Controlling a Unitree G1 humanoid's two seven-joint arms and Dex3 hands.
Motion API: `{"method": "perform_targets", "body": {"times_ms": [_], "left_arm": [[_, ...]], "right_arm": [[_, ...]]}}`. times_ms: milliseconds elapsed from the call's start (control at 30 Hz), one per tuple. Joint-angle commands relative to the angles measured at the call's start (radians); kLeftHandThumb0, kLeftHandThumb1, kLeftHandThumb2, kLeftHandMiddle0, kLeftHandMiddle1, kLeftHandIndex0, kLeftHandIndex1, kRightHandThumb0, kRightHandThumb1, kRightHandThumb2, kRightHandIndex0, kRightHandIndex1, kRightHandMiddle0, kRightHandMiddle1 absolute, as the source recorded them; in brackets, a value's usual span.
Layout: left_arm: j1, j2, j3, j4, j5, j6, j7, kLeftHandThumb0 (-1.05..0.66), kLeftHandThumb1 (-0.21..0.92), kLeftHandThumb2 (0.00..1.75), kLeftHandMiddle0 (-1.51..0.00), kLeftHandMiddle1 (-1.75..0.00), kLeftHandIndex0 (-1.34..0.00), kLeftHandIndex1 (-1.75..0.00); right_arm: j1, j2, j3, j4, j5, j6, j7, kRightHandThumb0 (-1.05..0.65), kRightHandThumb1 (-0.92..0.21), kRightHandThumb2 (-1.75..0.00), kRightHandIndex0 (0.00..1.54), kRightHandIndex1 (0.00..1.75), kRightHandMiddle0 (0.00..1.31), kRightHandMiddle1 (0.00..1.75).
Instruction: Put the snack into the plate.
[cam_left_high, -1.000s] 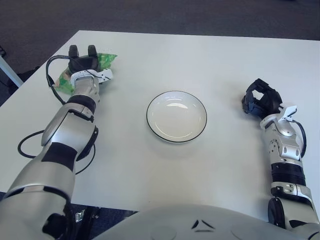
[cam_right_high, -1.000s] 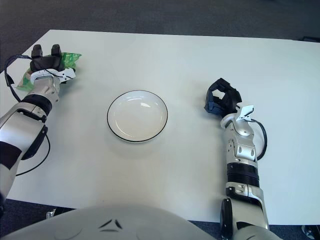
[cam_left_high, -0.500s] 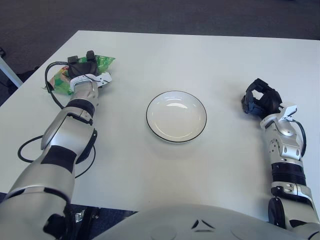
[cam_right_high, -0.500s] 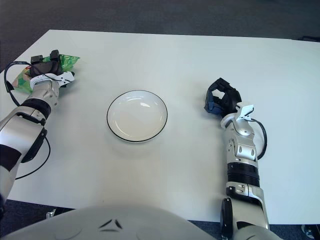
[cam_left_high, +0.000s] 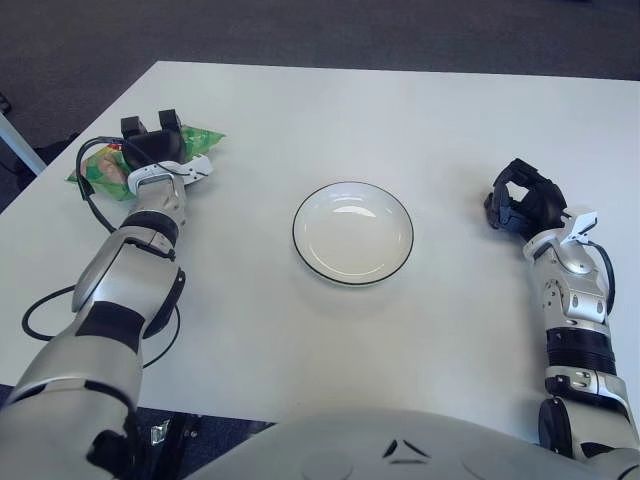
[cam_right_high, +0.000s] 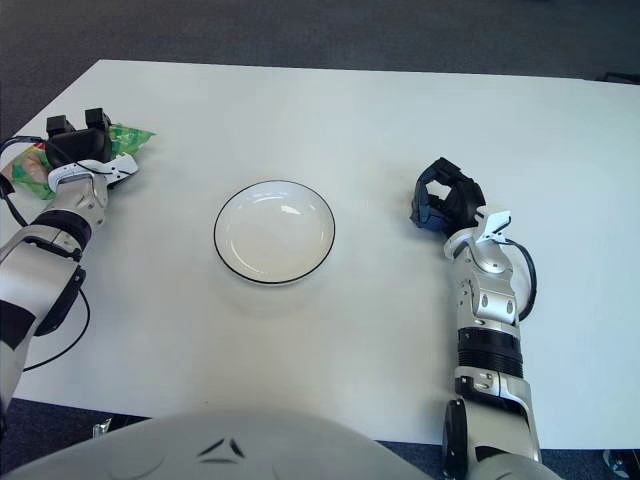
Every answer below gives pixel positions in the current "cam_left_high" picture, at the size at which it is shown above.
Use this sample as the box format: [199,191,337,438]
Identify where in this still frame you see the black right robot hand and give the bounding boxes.
[482,158,569,232]

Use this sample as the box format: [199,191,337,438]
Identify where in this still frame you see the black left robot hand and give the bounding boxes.
[119,108,189,171]

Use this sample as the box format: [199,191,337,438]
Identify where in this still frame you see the green chips bag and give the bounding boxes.
[64,124,227,203]

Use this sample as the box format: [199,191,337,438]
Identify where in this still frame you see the white plate with black rim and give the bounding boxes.
[291,182,415,289]

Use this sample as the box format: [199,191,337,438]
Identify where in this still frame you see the white desk leg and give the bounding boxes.
[0,112,47,176]

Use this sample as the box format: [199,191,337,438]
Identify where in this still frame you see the grey robot torso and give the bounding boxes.
[189,407,640,480]

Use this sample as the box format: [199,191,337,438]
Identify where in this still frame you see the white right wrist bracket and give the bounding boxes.
[559,210,599,246]

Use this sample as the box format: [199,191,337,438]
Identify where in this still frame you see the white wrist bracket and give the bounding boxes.
[559,210,599,246]
[169,154,216,187]

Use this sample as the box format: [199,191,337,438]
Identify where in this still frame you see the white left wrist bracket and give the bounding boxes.
[169,154,216,187]

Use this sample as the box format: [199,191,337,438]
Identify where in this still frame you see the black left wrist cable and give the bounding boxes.
[22,137,181,369]

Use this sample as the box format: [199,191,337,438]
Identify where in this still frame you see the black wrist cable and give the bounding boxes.
[587,242,617,316]
[22,137,181,369]

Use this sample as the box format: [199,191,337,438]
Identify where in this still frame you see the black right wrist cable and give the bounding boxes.
[587,242,617,316]

